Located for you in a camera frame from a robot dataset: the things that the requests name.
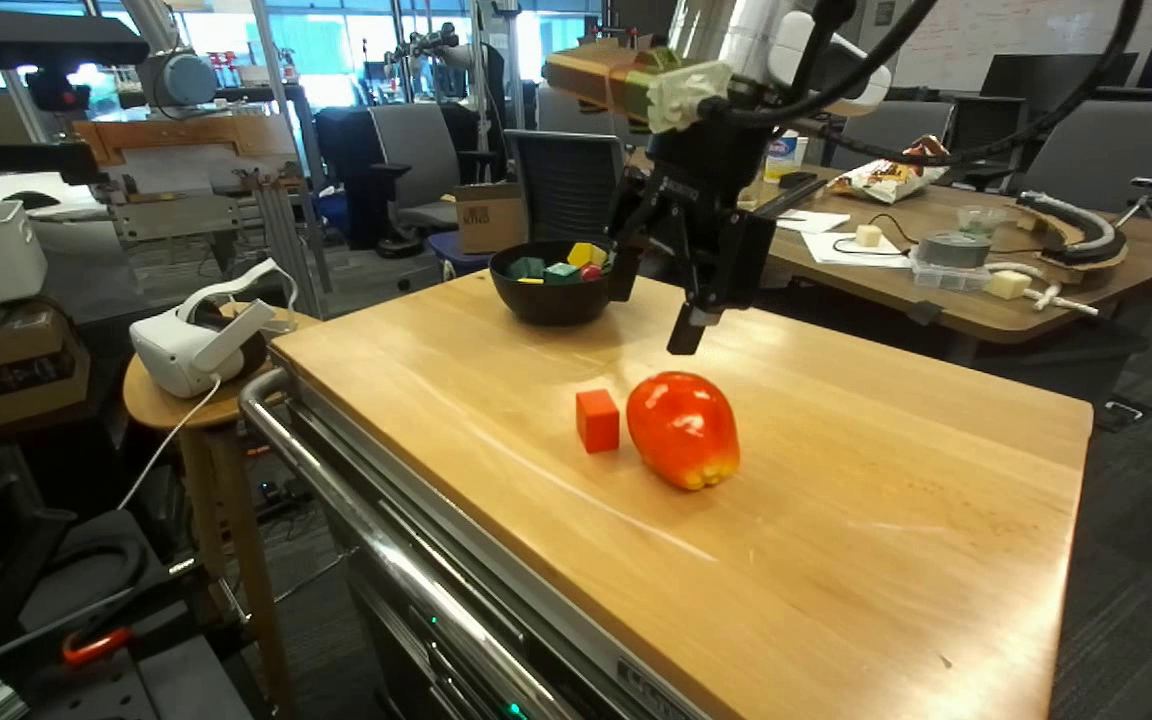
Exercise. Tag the black bowl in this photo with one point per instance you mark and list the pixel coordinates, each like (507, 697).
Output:
(550, 307)

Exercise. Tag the pale yellow wooden block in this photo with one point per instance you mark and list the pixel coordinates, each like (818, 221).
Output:
(587, 254)

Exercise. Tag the white VR headset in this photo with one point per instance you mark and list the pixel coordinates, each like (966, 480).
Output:
(199, 349)

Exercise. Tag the small cream round object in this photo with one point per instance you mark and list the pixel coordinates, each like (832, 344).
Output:
(868, 236)

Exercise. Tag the grey round camera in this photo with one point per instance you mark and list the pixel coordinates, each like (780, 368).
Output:
(181, 79)

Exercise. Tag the large grey office chair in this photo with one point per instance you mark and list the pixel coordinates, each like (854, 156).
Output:
(1111, 154)

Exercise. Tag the dark grey chair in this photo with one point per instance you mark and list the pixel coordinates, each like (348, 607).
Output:
(570, 180)

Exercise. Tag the orange-red pepper toy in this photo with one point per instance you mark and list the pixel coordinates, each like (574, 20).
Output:
(683, 430)

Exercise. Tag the brown box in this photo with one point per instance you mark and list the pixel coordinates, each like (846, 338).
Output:
(3, 380)

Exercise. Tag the cardboard box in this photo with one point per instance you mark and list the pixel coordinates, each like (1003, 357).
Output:
(491, 221)

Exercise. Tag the wooden office desk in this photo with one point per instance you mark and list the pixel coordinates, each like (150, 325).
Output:
(1137, 265)

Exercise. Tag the round wooden stool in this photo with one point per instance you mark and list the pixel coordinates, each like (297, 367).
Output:
(160, 404)

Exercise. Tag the white plastic connector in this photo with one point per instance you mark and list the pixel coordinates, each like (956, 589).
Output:
(1010, 286)

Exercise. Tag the large orange wooden cube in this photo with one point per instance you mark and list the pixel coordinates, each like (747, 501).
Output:
(599, 423)

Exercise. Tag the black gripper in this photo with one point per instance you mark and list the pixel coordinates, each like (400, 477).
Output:
(720, 201)

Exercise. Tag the dark blue chair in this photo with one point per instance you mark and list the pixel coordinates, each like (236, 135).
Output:
(343, 164)

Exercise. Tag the chips bag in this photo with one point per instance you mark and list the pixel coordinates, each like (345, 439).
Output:
(890, 180)

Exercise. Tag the metal tool cart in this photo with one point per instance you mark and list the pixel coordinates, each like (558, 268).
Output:
(468, 602)

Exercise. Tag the white paper sheet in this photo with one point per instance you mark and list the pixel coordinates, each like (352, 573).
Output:
(818, 221)
(843, 248)

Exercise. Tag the black office chair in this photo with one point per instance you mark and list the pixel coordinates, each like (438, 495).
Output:
(990, 135)

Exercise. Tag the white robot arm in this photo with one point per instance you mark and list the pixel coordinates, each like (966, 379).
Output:
(761, 40)

